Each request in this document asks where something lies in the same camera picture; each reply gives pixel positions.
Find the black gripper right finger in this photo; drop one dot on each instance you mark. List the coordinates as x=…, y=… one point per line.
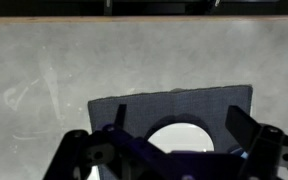
x=241, y=126

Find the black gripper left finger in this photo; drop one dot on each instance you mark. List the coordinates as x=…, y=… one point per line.
x=120, y=115

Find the white round plate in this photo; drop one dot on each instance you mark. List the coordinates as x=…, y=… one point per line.
x=182, y=137

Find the dark blue placemat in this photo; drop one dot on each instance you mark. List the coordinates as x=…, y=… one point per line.
x=126, y=154

